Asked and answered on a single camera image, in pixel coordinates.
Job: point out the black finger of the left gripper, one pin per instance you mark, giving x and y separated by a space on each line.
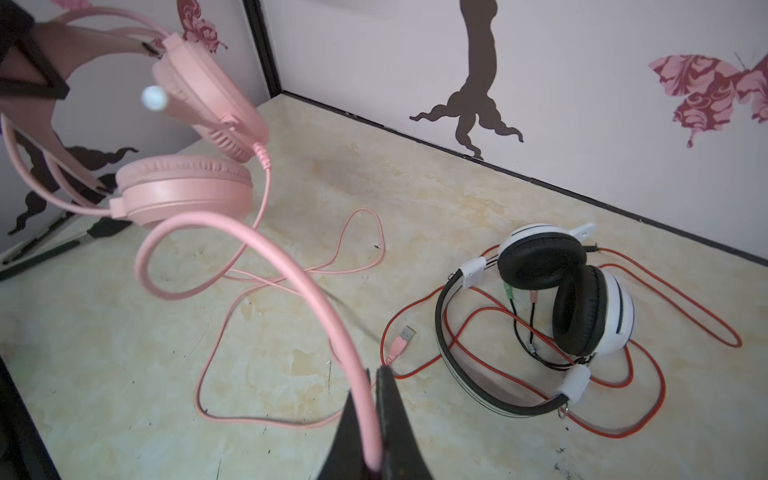
25 69

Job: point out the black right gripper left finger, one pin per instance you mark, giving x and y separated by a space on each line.
345 460

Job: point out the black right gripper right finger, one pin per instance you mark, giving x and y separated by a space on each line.
402 458

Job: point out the white black headphones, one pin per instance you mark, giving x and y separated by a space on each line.
592 314

